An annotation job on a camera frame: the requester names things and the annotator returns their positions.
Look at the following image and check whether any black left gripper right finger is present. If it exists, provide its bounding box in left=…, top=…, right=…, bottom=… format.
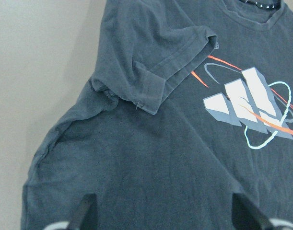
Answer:
left=232, top=193, right=274, bottom=230

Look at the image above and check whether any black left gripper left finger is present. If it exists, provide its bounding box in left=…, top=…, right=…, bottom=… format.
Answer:
left=69, top=194, right=98, bottom=230

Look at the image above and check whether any black printed t-shirt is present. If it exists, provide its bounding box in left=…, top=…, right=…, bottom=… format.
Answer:
left=21, top=0, right=293, bottom=230

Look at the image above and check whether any brown table mat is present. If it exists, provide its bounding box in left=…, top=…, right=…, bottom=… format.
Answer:
left=0, top=0, right=105, bottom=230

